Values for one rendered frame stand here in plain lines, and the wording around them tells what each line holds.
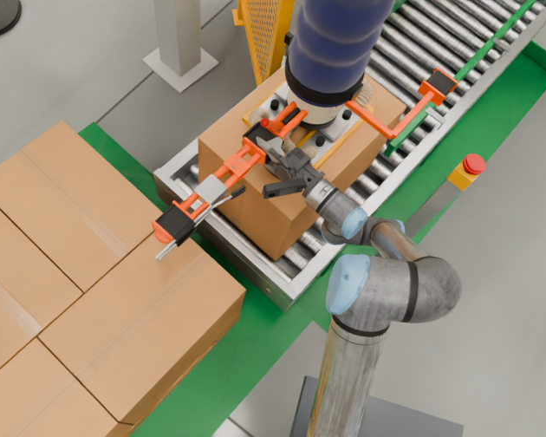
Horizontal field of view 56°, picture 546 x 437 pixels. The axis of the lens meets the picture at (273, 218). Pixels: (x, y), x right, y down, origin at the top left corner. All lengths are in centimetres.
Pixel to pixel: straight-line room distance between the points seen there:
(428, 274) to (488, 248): 190
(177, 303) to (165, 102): 134
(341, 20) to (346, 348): 72
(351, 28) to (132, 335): 120
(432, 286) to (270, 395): 149
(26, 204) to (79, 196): 19
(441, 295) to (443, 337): 164
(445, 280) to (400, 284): 9
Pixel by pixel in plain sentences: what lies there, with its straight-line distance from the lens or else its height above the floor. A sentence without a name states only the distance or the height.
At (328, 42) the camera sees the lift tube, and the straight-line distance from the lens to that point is 132.
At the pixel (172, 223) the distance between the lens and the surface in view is 135.
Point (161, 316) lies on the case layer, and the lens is 185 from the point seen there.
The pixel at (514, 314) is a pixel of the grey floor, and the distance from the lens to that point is 283.
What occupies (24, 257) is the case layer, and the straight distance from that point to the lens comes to 200.
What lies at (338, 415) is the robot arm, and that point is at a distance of 115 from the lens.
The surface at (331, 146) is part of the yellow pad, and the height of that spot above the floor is 97.
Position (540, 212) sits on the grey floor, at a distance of 312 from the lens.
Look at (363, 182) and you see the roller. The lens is 212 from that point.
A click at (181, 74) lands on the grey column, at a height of 4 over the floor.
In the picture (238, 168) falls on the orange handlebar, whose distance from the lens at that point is 143.
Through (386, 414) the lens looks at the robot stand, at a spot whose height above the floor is 75.
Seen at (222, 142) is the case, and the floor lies 95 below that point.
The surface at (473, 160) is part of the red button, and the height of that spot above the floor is 104.
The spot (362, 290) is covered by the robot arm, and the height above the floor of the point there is 148.
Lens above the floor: 235
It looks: 66 degrees down
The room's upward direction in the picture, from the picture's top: 17 degrees clockwise
